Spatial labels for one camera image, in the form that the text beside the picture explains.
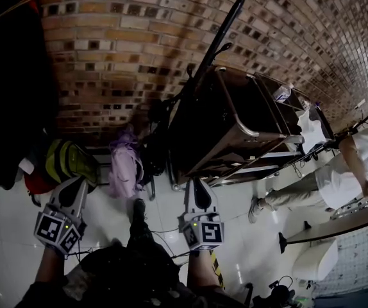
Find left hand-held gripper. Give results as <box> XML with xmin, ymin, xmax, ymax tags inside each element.
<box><xmin>33</xmin><ymin>176</ymin><xmax>88</xmax><ymax>256</ymax></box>

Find dark brown metal-framed cart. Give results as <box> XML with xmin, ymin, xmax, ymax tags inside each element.
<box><xmin>167</xmin><ymin>65</ymin><xmax>339</xmax><ymax>189</ymax></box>

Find black cable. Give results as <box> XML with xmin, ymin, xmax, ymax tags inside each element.
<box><xmin>147</xmin><ymin>0</ymin><xmax>248</xmax><ymax>201</ymax></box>

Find person's dark clothing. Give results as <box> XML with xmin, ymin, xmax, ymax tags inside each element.
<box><xmin>15</xmin><ymin>215</ymin><xmax>247</xmax><ymax>308</ymax></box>

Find person's right forearm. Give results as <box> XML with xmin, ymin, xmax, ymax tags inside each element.
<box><xmin>186</xmin><ymin>249</ymin><xmax>222</xmax><ymax>290</ymax></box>

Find person's left forearm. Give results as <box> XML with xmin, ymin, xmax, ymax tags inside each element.
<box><xmin>33</xmin><ymin>244</ymin><xmax>70</xmax><ymax>285</ymax></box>

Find black camera gear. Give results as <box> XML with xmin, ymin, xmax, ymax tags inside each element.
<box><xmin>253</xmin><ymin>275</ymin><xmax>314</xmax><ymax>308</ymax></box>

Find yellow black striped tape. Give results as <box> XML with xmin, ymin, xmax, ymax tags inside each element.
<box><xmin>207</xmin><ymin>250</ymin><xmax>227</xmax><ymax>291</ymax></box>

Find yellow green backpack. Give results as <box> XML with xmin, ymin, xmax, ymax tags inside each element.
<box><xmin>44</xmin><ymin>139</ymin><xmax>102</xmax><ymax>194</ymax></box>

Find clear plastic water bottle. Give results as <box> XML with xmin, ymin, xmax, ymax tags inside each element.
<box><xmin>272</xmin><ymin>83</ymin><xmax>296</xmax><ymax>105</ymax></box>

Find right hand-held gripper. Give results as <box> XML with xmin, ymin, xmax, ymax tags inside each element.
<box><xmin>177</xmin><ymin>177</ymin><xmax>226</xmax><ymax>252</ymax></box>

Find white table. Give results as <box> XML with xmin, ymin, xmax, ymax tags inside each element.
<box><xmin>278</xmin><ymin>200</ymin><xmax>368</xmax><ymax>247</ymax></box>

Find pink purple bag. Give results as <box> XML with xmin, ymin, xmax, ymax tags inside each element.
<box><xmin>108</xmin><ymin>130</ymin><xmax>145</xmax><ymax>199</ymax></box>

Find person's black shoe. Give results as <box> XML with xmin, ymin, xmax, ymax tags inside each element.
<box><xmin>132</xmin><ymin>198</ymin><xmax>148</xmax><ymax>221</ymax></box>

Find black coat stand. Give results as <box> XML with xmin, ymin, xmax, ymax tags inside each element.
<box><xmin>334</xmin><ymin>108</ymin><xmax>368</xmax><ymax>141</ymax></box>

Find red bag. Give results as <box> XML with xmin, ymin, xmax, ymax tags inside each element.
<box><xmin>23</xmin><ymin>171</ymin><xmax>58</xmax><ymax>207</ymax></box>

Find white cloth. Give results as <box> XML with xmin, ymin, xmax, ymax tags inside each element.
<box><xmin>296</xmin><ymin>108</ymin><xmax>328</xmax><ymax>156</ymax></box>

